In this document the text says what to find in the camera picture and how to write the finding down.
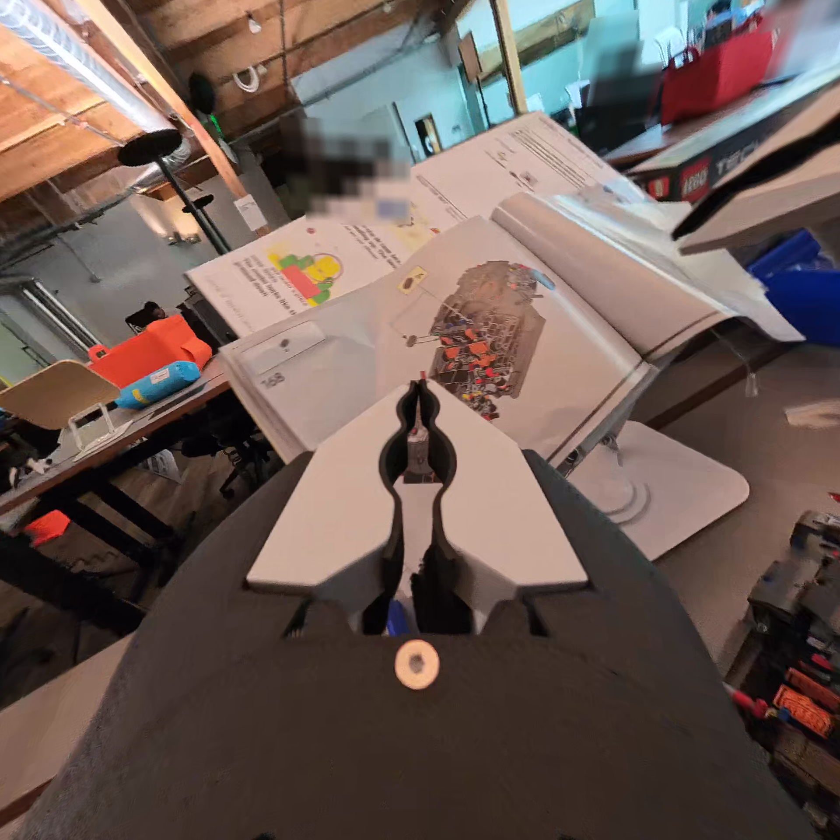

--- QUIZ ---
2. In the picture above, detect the thin cord with white cap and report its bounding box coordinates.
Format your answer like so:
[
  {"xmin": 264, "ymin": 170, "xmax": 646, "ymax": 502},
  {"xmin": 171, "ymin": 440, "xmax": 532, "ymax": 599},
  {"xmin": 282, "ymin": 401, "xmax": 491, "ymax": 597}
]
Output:
[{"xmin": 712, "ymin": 328, "xmax": 760, "ymax": 399}]

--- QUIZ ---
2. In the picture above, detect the small grey lego piece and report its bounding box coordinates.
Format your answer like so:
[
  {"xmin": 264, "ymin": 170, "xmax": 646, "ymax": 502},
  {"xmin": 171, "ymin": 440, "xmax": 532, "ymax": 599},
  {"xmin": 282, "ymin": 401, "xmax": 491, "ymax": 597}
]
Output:
[{"xmin": 402, "ymin": 371, "xmax": 439, "ymax": 484}]

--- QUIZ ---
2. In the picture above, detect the red bin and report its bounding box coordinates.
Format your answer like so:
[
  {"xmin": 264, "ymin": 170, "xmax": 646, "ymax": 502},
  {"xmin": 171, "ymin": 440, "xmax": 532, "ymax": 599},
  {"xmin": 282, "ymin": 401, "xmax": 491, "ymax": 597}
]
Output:
[{"xmin": 659, "ymin": 26, "xmax": 783, "ymax": 127}]

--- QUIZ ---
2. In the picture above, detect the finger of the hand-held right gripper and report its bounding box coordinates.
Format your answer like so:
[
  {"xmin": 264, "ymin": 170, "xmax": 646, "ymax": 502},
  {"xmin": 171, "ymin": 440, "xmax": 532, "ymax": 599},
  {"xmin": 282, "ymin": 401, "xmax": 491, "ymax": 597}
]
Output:
[
  {"xmin": 671, "ymin": 147, "xmax": 840, "ymax": 257},
  {"xmin": 712, "ymin": 79, "xmax": 840, "ymax": 198}
]

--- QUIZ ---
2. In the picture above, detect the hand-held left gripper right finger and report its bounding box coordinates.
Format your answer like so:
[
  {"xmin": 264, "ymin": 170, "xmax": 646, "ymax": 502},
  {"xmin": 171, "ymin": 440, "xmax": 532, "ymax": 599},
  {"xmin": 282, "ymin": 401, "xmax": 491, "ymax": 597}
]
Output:
[{"xmin": 420, "ymin": 379, "xmax": 589, "ymax": 610}]

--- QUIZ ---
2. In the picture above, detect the white booklet stand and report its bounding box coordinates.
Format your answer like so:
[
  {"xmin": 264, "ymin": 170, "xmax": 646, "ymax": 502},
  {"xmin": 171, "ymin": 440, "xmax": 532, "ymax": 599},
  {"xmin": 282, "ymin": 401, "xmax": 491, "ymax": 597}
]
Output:
[{"xmin": 548, "ymin": 420, "xmax": 751, "ymax": 563}]

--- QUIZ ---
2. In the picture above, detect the large blue plastic bin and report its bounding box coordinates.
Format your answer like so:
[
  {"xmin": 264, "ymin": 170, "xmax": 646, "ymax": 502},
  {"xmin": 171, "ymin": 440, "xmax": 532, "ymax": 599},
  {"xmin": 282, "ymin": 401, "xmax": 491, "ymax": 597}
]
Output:
[{"xmin": 745, "ymin": 230, "xmax": 840, "ymax": 347}]

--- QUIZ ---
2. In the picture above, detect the lego set box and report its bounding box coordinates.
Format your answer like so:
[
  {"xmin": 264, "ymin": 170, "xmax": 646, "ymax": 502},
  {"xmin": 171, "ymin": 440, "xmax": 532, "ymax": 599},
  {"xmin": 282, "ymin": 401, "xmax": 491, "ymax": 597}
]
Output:
[{"xmin": 626, "ymin": 62, "xmax": 840, "ymax": 206}]

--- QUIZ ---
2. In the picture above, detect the small black fuzzy disc pole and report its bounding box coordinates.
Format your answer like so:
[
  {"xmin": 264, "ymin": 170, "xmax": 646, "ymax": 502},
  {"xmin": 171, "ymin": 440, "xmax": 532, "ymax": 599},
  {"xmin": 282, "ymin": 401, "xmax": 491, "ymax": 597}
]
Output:
[{"xmin": 118, "ymin": 128, "xmax": 232, "ymax": 257}]

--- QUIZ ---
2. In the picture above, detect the dark wooden table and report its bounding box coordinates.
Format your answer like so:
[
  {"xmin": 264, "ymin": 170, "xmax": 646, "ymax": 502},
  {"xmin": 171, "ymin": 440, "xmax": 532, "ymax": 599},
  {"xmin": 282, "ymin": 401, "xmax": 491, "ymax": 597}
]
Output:
[{"xmin": 0, "ymin": 371, "xmax": 234, "ymax": 631}]

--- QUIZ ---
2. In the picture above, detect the orange bag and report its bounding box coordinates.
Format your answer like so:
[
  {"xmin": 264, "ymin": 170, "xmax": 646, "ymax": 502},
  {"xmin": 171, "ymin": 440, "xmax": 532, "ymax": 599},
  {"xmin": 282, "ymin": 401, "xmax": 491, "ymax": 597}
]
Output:
[{"xmin": 88, "ymin": 314, "xmax": 214, "ymax": 390}]

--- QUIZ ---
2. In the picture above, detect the blue pouch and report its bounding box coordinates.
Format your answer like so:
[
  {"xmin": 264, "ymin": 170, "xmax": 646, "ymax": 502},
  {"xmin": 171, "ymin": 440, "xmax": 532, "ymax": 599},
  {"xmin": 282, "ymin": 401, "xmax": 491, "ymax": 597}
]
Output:
[{"xmin": 115, "ymin": 360, "xmax": 202, "ymax": 412}]

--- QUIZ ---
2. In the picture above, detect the printed instruction sheet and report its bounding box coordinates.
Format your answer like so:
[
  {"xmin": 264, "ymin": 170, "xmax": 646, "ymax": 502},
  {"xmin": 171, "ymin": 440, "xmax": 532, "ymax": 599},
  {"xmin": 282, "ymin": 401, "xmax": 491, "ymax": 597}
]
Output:
[{"xmin": 185, "ymin": 112, "xmax": 643, "ymax": 337}]

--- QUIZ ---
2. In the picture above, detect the small white stand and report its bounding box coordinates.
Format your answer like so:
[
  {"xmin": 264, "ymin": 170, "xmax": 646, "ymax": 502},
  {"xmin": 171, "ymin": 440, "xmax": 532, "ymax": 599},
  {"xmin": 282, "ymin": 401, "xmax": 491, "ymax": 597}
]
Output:
[{"xmin": 69, "ymin": 402, "xmax": 133, "ymax": 454}]

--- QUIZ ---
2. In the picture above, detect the lego car model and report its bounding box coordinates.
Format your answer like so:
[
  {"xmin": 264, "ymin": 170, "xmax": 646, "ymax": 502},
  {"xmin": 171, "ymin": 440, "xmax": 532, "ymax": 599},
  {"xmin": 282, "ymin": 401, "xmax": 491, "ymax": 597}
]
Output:
[{"xmin": 724, "ymin": 508, "xmax": 840, "ymax": 836}]

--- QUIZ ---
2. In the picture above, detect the lego instruction booklet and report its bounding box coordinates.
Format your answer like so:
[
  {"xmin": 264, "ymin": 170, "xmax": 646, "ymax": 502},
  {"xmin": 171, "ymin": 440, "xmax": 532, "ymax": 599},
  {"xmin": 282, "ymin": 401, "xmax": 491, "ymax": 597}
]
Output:
[{"xmin": 220, "ymin": 190, "xmax": 807, "ymax": 466}]

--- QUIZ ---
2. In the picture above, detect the wooden chair back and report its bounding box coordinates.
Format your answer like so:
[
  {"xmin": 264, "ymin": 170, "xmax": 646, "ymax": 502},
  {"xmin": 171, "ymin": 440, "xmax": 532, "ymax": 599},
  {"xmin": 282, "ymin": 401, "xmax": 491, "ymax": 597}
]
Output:
[{"xmin": 0, "ymin": 360, "xmax": 122, "ymax": 432}]

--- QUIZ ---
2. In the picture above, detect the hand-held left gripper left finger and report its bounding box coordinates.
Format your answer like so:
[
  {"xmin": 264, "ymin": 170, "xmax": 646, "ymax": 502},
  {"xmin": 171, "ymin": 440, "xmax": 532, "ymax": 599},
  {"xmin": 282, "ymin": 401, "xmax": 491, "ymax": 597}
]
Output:
[{"xmin": 246, "ymin": 379, "xmax": 422, "ymax": 601}]

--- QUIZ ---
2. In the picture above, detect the silver ventilation duct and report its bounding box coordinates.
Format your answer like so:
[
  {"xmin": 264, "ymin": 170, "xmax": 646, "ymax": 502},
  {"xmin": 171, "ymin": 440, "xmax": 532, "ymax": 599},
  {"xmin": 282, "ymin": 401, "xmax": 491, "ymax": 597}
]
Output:
[{"xmin": 0, "ymin": 0, "xmax": 194, "ymax": 193}]

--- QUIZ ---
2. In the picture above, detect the black office chair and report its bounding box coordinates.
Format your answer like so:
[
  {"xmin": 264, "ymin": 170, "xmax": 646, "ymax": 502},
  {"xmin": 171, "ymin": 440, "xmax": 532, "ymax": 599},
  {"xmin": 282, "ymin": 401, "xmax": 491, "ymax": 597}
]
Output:
[{"xmin": 180, "ymin": 394, "xmax": 280, "ymax": 503}]

